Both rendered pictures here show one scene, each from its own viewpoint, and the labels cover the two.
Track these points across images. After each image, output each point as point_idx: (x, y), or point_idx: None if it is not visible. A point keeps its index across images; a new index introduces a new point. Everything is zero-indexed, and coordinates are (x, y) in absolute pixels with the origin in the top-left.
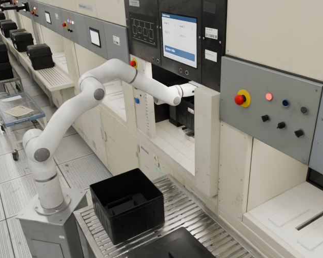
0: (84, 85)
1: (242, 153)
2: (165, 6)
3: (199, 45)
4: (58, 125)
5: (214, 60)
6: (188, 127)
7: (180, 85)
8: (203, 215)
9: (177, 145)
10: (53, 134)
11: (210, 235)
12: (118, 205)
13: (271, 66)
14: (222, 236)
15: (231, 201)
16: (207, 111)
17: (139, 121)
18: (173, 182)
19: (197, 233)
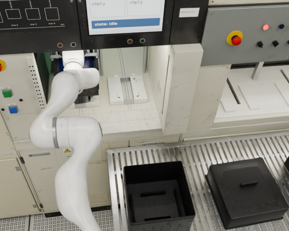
0: (75, 135)
1: (222, 80)
2: None
3: (169, 6)
4: (88, 206)
5: (194, 16)
6: (83, 95)
7: (67, 57)
8: (180, 149)
9: None
10: (95, 221)
11: (205, 154)
12: (134, 211)
13: (265, 2)
14: (209, 148)
15: (202, 121)
16: (194, 66)
17: (18, 131)
18: (123, 151)
19: (199, 162)
